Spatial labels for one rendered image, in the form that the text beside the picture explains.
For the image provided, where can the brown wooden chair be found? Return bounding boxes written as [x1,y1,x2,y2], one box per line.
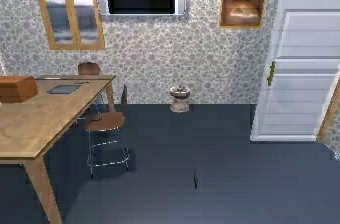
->
[77,61,106,113]

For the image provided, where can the small black scissors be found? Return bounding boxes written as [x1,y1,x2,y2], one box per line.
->
[192,168,199,190]

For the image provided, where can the white framed television set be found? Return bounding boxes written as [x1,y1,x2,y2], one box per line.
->
[97,0,188,16]

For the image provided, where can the wooden framed window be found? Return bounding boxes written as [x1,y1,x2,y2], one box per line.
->
[37,0,106,51]

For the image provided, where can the light wooden table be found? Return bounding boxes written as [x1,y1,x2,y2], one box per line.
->
[0,74,117,224]

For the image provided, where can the dark grey tablet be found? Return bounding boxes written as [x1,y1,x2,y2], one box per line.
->
[46,84,82,95]

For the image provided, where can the brown box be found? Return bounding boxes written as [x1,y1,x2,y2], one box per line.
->
[0,75,39,104]

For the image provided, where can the brown stool with metal legs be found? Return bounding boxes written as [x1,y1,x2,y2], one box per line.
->
[83,84,131,179]

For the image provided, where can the white room door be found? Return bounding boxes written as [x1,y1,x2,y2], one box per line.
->
[249,0,340,143]

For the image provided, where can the green door handle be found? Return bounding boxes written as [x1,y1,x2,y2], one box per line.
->
[266,60,277,87]

